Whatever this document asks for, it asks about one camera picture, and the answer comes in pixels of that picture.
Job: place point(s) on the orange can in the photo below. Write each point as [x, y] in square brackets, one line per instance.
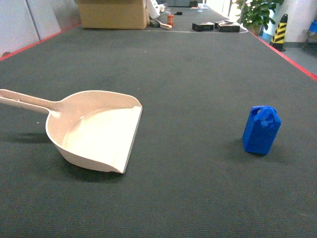
[170, 20]

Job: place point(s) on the yellow black traffic cone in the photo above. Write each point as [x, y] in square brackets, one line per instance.
[278, 38]

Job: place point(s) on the potted green plant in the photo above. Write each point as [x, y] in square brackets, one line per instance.
[255, 14]

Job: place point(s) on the large cardboard box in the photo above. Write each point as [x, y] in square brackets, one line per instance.
[113, 14]

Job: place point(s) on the black box right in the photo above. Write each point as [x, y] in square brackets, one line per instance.
[226, 26]

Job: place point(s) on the beige plastic dustpan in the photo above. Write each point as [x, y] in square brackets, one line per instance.
[91, 129]

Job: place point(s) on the black box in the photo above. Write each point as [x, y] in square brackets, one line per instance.
[203, 27]
[226, 26]

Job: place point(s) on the black box left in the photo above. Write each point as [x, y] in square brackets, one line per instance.
[203, 27]

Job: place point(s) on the hand brush wooden handle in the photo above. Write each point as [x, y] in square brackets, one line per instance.
[157, 24]

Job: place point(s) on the blue plastic part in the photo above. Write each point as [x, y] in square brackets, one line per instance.
[261, 129]

